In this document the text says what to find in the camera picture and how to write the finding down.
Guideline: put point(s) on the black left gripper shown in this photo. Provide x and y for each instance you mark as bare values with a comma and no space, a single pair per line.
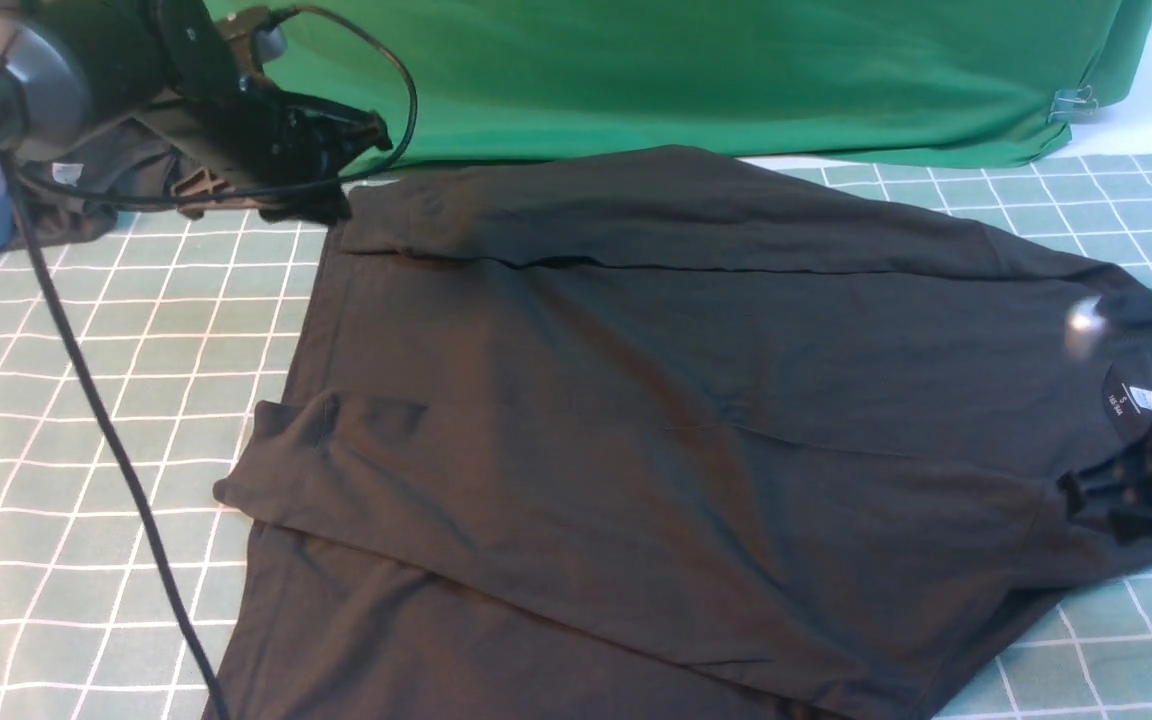
272,153

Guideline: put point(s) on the dark gray long-sleeve top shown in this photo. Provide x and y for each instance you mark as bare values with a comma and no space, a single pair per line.
664,435

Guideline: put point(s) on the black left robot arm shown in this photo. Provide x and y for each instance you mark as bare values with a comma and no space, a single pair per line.
70,70

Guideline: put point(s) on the green backdrop cloth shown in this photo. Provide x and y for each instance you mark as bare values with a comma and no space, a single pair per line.
955,84

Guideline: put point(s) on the mint grid tablecloth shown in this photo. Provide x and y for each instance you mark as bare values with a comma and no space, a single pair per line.
187,324

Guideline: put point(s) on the crumpled dark gray garment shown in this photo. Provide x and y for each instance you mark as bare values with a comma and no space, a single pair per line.
128,159

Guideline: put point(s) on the metal binder clip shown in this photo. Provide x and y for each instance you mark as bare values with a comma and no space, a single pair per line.
1073,105

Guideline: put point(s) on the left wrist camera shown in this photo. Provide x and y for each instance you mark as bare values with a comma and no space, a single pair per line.
254,37

